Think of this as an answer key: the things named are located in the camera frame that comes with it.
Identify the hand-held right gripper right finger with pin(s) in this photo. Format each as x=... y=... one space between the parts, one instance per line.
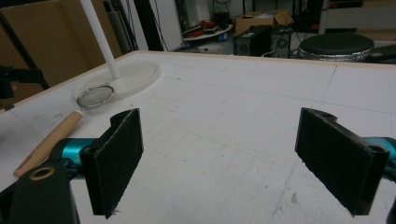
x=337 y=155

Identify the black computer tower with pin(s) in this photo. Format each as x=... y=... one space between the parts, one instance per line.
x=252 y=41

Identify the white desk lamp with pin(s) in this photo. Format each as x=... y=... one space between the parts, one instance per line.
x=124 y=74

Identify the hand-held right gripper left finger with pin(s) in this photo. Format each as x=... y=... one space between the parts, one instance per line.
x=113 y=165

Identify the red object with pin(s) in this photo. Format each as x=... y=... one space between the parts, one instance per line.
x=207 y=23

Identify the large cardboard sheet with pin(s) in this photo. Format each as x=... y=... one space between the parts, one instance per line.
x=53 y=40

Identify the black round stool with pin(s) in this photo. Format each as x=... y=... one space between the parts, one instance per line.
x=336 y=47

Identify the white round side table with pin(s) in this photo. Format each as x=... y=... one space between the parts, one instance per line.
x=207 y=34

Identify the black stand clamp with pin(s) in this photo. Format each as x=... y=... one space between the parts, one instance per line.
x=15 y=81

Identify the open cardboard box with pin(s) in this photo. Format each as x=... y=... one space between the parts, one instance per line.
x=261 y=21

